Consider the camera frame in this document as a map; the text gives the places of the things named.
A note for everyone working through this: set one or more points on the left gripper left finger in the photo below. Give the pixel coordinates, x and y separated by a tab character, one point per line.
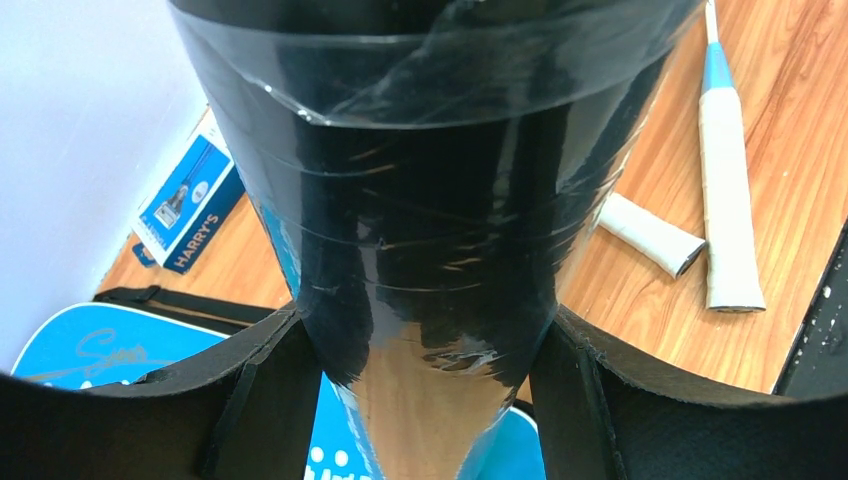
243	409

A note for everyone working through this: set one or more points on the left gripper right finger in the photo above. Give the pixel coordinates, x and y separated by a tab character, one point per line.
608	410

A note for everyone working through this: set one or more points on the blue racket bag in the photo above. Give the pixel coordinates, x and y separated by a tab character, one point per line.
125	333

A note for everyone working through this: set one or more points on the blue racket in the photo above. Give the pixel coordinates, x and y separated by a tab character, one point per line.
733	283
668	246

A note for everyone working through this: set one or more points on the black shuttlecock tube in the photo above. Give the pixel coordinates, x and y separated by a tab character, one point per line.
429	173

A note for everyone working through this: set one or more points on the blue product box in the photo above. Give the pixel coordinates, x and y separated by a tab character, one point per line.
176	223

